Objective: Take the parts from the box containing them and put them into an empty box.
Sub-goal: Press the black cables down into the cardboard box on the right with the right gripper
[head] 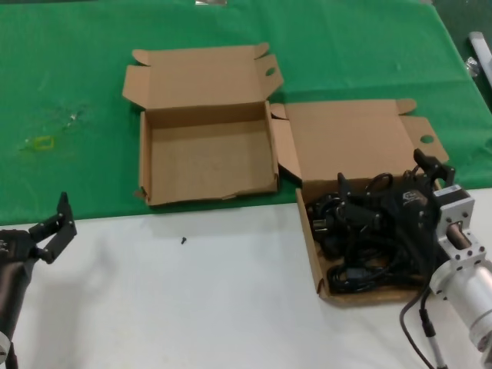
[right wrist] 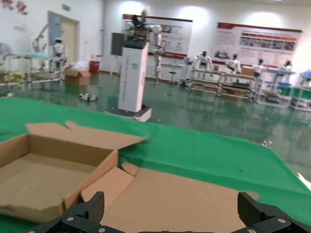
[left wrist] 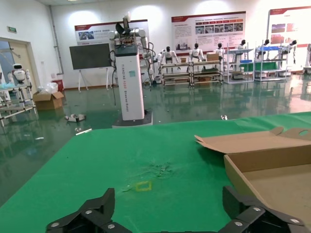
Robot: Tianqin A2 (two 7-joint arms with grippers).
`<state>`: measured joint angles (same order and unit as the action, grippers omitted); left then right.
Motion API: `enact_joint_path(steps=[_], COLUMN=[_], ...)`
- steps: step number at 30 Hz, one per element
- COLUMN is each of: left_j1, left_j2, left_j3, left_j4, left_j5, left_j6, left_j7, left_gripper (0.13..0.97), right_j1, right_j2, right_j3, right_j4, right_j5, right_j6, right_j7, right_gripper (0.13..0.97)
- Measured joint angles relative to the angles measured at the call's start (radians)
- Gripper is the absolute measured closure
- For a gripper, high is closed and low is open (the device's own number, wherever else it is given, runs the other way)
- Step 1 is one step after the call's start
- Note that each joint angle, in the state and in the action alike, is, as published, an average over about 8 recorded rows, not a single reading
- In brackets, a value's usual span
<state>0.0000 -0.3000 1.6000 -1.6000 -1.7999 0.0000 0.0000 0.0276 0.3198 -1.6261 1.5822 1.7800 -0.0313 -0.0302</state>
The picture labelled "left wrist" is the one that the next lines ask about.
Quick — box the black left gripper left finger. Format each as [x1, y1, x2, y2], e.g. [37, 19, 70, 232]
[46, 187, 127, 233]

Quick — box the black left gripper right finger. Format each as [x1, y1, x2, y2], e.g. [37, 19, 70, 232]
[218, 186, 309, 233]

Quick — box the open brown cardboard box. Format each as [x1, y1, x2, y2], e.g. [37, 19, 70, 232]
[194, 126, 311, 233]

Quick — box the open cardboard box with flaps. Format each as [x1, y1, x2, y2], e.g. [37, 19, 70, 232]
[33, 91, 65, 111]

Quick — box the grey floor debris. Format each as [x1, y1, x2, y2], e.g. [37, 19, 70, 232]
[64, 113, 87, 123]

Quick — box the red bin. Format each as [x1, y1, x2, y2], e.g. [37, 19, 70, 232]
[51, 79, 64, 92]

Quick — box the clear plastic bag pile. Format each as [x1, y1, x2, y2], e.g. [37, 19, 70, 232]
[36, 82, 59, 95]

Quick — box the green panel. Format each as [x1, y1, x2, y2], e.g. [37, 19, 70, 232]
[255, 62, 277, 71]

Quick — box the dark screen on stand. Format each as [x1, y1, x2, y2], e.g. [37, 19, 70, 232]
[69, 43, 113, 92]

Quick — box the small white round-head robot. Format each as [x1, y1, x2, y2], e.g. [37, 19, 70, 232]
[7, 63, 32, 85]

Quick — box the white metal shelf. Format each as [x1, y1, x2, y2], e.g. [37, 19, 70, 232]
[223, 42, 255, 84]

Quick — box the white black humanoid robot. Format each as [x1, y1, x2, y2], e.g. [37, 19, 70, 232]
[188, 43, 206, 63]
[256, 38, 270, 60]
[213, 42, 226, 60]
[156, 46, 180, 65]
[283, 40, 298, 65]
[234, 39, 247, 71]

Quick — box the white shelf with blue trays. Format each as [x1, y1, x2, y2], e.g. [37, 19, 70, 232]
[254, 41, 292, 82]

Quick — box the white poster with red photos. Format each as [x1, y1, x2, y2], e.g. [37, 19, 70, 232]
[267, 6, 311, 48]

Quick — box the white pipe frame rack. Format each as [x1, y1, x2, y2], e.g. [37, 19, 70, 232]
[0, 82, 38, 127]

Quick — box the pipe frame workbench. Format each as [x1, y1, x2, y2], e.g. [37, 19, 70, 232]
[160, 62, 194, 86]
[191, 60, 224, 85]

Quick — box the white wall pipe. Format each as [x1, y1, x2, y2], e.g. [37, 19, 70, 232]
[50, 0, 64, 76]

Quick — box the beige door with frame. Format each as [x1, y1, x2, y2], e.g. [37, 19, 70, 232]
[0, 37, 39, 93]

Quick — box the wide white red wall poster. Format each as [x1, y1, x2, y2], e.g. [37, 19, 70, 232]
[171, 11, 246, 53]

